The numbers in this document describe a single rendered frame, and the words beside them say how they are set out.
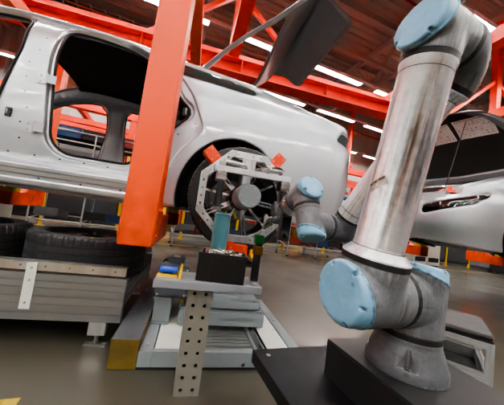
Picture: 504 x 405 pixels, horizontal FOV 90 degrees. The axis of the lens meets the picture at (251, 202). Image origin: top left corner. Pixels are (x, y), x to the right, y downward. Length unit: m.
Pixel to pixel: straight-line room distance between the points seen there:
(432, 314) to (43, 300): 1.54
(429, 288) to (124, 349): 1.18
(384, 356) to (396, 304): 0.19
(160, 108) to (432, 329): 1.36
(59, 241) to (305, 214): 1.29
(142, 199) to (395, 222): 1.09
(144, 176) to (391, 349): 1.18
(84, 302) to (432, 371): 1.40
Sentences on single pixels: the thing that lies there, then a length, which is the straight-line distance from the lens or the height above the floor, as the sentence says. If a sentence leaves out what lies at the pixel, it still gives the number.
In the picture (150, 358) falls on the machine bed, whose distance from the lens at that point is 1.39.
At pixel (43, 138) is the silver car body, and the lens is 2.14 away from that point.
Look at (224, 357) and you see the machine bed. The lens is 1.41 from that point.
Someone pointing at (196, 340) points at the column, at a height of 0.22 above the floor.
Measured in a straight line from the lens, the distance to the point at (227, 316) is 1.61.
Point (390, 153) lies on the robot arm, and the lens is 0.63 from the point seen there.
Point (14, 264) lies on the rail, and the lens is 1.63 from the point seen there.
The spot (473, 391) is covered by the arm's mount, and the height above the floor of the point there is 0.39.
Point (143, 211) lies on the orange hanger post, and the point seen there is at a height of 0.69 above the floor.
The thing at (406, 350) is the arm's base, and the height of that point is 0.46.
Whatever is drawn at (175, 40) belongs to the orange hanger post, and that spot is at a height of 1.59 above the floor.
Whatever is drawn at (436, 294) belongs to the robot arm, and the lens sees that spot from 0.77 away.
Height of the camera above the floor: 0.72
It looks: 4 degrees up
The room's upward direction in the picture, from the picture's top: 8 degrees clockwise
